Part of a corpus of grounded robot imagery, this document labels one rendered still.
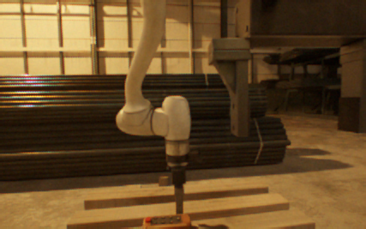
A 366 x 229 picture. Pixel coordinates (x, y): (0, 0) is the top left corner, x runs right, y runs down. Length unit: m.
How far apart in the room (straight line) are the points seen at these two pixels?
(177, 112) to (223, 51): 0.45
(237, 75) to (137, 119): 0.52
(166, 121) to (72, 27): 9.92
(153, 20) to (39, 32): 10.48
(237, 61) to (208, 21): 9.96
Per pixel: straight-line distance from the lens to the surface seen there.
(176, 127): 0.63
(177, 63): 9.31
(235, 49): 0.21
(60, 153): 1.91
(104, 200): 1.13
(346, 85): 0.29
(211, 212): 0.95
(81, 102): 1.96
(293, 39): 0.24
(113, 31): 9.87
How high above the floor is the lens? 0.69
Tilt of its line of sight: 4 degrees down
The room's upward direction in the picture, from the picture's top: 1 degrees counter-clockwise
